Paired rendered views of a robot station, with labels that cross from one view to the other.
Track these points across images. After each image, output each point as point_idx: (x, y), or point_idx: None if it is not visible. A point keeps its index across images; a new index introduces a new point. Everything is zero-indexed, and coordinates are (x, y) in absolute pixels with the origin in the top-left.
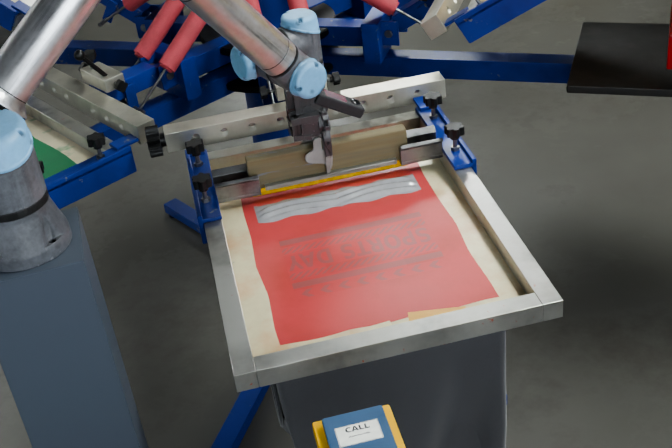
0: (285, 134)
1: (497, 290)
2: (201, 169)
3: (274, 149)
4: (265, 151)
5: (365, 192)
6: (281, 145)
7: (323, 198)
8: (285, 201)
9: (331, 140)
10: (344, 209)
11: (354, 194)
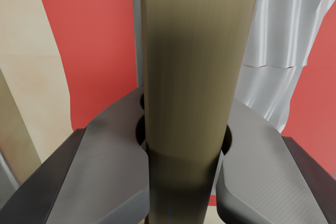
0: None
1: None
2: None
3: (16, 162)
4: (24, 176)
5: None
6: (3, 154)
7: (252, 98)
8: (219, 163)
9: (186, 135)
10: (325, 60)
11: (294, 18)
